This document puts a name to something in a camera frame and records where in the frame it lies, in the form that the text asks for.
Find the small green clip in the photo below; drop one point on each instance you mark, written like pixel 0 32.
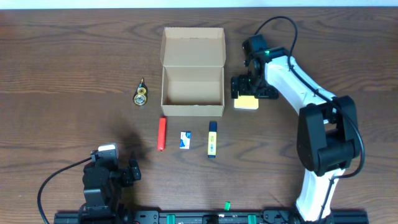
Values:
pixel 227 206

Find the cardboard box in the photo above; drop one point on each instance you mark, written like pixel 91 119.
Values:
pixel 193 60

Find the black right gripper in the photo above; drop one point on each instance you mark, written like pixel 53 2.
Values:
pixel 268 93

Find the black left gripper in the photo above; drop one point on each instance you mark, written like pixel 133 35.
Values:
pixel 137 173

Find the small white blue box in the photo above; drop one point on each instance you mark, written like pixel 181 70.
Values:
pixel 185 138

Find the red marker pen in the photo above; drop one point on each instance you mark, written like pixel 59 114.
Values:
pixel 161 134

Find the black aluminium mounting rail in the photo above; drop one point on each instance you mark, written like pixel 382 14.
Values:
pixel 154 217

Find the yellow highlighter with blue cap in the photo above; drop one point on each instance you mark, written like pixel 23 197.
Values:
pixel 212 139

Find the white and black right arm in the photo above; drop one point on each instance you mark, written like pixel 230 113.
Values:
pixel 327 136

